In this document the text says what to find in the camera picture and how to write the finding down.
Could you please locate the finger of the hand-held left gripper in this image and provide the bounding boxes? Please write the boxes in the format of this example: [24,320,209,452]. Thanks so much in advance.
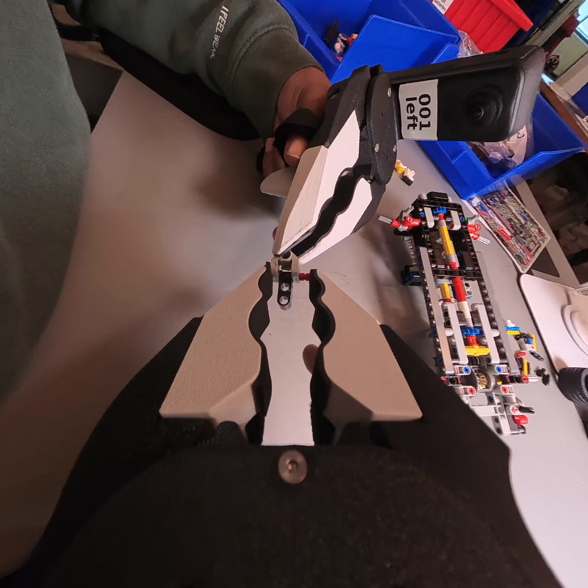
[271,109,366,257]
[292,177,386,267]

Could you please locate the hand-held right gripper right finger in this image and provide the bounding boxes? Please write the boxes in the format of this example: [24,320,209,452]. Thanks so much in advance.
[308,269,423,439]

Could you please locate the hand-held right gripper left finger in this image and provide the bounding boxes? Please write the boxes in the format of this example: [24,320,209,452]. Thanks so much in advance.
[158,264,274,444]

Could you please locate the grey toy connector red pin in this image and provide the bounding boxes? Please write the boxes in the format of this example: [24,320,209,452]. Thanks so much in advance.
[269,250,313,283]

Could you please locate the person's left forearm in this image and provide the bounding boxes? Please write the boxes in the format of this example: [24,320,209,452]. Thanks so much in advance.
[69,0,329,138]

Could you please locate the person's left hand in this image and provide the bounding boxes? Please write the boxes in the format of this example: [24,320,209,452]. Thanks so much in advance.
[263,69,334,175]

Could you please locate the blue storage bin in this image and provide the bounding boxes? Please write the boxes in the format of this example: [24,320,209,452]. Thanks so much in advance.
[418,43,588,200]
[276,0,460,79]
[331,14,462,85]

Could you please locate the toy car chassis model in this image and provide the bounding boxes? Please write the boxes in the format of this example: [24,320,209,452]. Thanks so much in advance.
[379,190,536,437]

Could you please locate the clear parts bags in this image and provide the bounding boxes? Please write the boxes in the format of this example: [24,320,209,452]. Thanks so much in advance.
[469,124,529,168]

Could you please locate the red storage bin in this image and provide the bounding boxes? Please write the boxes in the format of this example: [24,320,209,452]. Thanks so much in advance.
[429,0,536,42]

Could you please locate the colourful sticker sheet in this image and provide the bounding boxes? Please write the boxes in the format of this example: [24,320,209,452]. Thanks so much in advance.
[464,186,552,275]

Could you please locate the cluster of small toy pieces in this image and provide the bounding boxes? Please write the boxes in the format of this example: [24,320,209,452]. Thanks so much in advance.
[504,319,552,386]

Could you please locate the white book stand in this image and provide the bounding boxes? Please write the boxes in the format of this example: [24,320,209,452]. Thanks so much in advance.
[519,273,588,373]

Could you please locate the black toy tyre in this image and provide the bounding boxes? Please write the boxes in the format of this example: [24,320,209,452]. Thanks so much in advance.
[557,367,588,406]

